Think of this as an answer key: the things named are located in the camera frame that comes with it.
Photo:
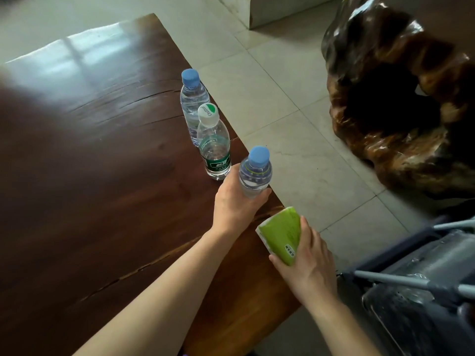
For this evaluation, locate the green-label white-capped water bottle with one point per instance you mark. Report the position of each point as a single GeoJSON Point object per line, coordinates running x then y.
{"type": "Point", "coordinates": [215, 148]}

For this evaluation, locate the dark wooden table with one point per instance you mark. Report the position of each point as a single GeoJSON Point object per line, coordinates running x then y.
{"type": "Point", "coordinates": [92, 163]}

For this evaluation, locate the person's left hand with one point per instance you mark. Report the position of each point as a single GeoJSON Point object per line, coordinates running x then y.
{"type": "Point", "coordinates": [230, 211]}

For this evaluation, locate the white stone platform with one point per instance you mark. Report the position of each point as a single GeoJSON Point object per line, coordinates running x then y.
{"type": "Point", "coordinates": [274, 12]}

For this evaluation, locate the green tissue pack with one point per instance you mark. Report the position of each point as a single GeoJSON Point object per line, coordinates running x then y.
{"type": "Point", "coordinates": [280, 233]}

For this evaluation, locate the glossy root stump table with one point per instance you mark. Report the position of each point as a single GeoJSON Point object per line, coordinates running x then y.
{"type": "Point", "coordinates": [408, 155]}

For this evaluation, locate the person's right hand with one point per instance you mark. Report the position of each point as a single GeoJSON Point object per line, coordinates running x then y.
{"type": "Point", "coordinates": [313, 270]}

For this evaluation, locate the blue-capped clear water bottle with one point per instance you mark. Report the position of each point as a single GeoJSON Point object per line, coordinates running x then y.
{"type": "Point", "coordinates": [256, 174]}
{"type": "Point", "coordinates": [193, 100]}

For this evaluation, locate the person's left forearm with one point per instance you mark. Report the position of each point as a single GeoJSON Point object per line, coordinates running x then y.
{"type": "Point", "coordinates": [167, 292]}

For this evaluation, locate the grey cleaning cart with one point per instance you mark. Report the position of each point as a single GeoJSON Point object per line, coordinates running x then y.
{"type": "Point", "coordinates": [426, 311]}

